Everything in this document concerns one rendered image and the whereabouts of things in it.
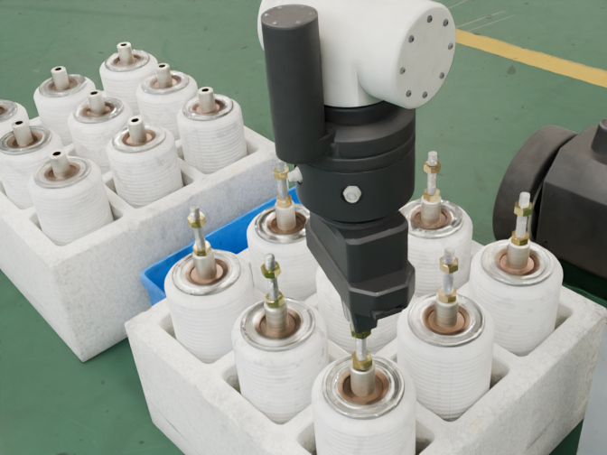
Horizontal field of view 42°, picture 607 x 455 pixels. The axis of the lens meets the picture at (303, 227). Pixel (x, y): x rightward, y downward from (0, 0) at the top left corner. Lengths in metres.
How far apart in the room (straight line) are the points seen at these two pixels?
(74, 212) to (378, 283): 0.58
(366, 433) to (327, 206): 0.24
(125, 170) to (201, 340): 0.33
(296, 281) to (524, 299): 0.26
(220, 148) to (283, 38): 0.71
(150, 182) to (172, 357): 0.32
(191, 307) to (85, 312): 0.31
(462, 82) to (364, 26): 1.29
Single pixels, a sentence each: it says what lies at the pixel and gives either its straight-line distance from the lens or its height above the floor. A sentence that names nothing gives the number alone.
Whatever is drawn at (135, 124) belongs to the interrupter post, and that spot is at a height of 0.28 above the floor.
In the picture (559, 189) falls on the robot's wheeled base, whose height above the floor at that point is 0.17.
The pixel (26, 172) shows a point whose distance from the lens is 1.18.
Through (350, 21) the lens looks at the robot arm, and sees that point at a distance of 0.50.
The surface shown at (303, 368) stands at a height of 0.23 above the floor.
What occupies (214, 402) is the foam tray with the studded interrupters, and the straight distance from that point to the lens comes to 0.85.
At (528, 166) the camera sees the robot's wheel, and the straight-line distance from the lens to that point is 1.17.
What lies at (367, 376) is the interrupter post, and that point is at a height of 0.28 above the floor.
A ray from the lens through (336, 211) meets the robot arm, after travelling 0.55.
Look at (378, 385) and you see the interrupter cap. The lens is 0.74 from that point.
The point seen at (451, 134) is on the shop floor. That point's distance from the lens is 1.58.
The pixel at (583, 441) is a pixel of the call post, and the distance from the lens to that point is 0.85.
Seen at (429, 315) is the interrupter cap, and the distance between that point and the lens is 0.81.
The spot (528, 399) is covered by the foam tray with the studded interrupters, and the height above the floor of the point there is 0.16.
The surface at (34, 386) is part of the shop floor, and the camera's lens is 1.18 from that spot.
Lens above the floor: 0.81
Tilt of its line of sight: 37 degrees down
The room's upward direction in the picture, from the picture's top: 5 degrees counter-clockwise
